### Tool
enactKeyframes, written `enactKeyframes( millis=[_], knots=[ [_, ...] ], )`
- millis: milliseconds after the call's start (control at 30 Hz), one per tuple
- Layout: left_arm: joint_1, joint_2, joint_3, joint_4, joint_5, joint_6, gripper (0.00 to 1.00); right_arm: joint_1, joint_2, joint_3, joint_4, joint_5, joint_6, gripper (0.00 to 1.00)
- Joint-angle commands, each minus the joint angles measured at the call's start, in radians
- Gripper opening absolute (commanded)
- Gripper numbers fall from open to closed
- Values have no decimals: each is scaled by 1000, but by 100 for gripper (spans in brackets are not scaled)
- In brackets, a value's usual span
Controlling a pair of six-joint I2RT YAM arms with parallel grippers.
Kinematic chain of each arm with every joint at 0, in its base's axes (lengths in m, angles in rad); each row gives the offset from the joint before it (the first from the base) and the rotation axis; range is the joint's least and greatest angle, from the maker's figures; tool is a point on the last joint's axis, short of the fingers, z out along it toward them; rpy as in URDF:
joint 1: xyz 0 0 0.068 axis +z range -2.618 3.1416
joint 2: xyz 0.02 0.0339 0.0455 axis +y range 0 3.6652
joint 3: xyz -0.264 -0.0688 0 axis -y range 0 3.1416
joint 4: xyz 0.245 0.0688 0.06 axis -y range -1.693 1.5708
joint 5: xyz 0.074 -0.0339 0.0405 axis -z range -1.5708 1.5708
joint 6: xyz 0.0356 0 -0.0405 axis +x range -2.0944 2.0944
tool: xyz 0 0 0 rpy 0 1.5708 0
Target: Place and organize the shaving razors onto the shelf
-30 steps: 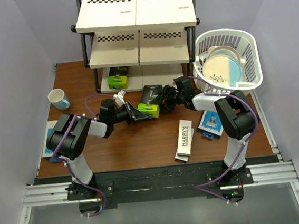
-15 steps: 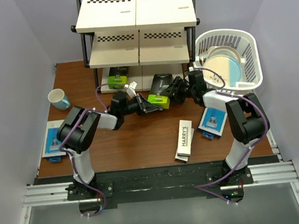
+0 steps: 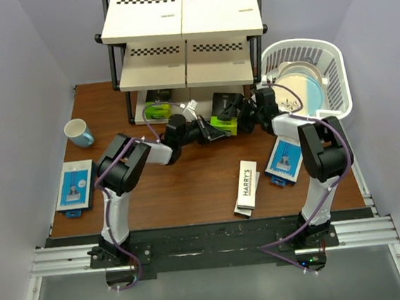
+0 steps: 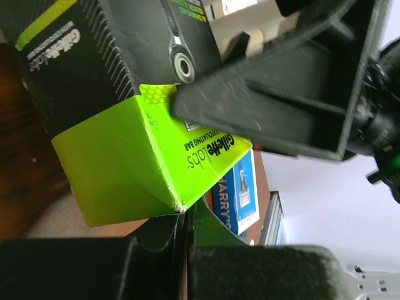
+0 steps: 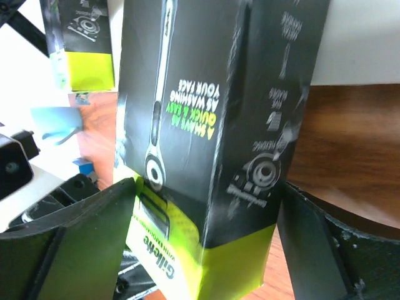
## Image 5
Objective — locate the black green razor box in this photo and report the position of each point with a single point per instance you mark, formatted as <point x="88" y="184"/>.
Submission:
<point x="79" y="44"/>

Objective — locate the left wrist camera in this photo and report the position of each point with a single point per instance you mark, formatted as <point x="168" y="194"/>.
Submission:
<point x="29" y="173"/>

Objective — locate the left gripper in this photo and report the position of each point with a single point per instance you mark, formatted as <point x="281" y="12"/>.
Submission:
<point x="73" y="190"/>

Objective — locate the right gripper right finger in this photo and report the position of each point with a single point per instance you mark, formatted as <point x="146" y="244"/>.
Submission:
<point x="332" y="253"/>

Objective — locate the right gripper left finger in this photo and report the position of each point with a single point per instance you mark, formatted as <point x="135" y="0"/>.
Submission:
<point x="73" y="253"/>

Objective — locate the black green razor package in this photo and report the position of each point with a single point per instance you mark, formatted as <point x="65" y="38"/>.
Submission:
<point x="210" y="104"/>

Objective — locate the blue booklet at left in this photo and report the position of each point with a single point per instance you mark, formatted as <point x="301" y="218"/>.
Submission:
<point x="85" y="167"/>

